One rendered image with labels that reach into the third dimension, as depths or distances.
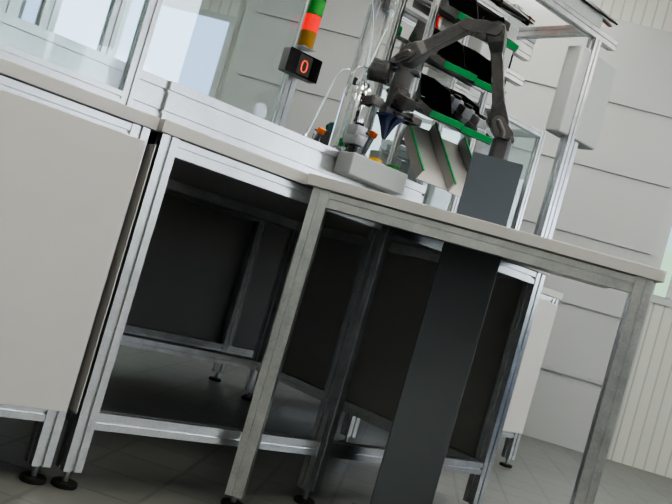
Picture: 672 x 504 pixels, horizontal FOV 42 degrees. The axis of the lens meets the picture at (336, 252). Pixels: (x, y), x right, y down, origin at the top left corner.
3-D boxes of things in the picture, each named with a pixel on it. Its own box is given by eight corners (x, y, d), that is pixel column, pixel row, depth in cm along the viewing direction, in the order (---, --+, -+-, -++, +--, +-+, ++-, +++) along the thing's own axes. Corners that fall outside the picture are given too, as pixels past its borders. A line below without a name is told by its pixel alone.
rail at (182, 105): (417, 219, 263) (427, 184, 264) (160, 121, 207) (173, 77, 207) (405, 217, 268) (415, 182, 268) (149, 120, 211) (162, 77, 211)
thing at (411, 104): (394, 87, 253) (407, 86, 248) (413, 96, 257) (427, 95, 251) (388, 107, 253) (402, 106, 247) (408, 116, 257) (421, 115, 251)
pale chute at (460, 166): (477, 204, 289) (486, 195, 287) (446, 192, 283) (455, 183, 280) (457, 145, 307) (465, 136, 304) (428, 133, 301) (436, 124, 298)
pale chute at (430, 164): (447, 191, 280) (456, 182, 277) (414, 178, 273) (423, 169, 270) (428, 131, 298) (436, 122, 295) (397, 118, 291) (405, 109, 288)
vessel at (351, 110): (365, 160, 366) (390, 73, 368) (340, 150, 357) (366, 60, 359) (344, 158, 377) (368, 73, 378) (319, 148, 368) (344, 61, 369)
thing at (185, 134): (550, 276, 294) (552, 267, 294) (161, 131, 199) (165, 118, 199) (300, 222, 403) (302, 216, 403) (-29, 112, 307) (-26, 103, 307)
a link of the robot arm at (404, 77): (423, 72, 258) (394, 65, 261) (420, 66, 253) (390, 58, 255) (416, 94, 258) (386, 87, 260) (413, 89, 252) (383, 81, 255)
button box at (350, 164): (402, 195, 249) (409, 174, 249) (348, 173, 235) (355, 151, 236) (386, 192, 254) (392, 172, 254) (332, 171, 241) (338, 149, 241)
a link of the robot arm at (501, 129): (512, 148, 251) (519, 126, 251) (511, 141, 242) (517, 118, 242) (490, 142, 253) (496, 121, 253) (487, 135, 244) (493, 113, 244)
